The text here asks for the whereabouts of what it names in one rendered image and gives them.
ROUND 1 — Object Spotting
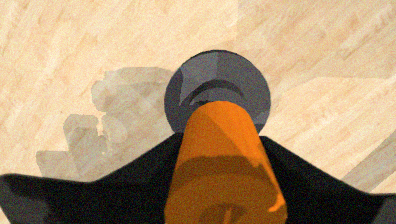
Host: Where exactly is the orange knob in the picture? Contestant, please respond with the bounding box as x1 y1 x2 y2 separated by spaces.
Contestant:
164 101 287 224

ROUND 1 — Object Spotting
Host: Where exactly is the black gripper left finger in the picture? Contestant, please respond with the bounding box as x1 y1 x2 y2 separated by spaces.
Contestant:
0 132 184 224

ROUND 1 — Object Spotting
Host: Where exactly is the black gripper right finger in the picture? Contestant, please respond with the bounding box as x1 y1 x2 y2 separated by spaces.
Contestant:
259 136 396 224

